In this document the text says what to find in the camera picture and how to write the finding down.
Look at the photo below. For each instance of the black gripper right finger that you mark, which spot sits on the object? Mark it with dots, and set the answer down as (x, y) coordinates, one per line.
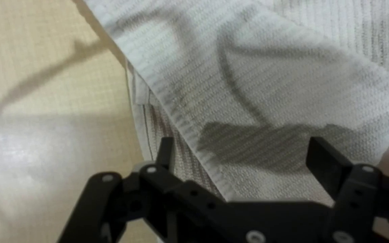
(356, 198)

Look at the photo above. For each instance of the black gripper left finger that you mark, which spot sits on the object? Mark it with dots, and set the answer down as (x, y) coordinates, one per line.
(175, 203)

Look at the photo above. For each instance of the white ribbed towel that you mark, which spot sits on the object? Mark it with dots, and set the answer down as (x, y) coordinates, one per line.
(270, 90)

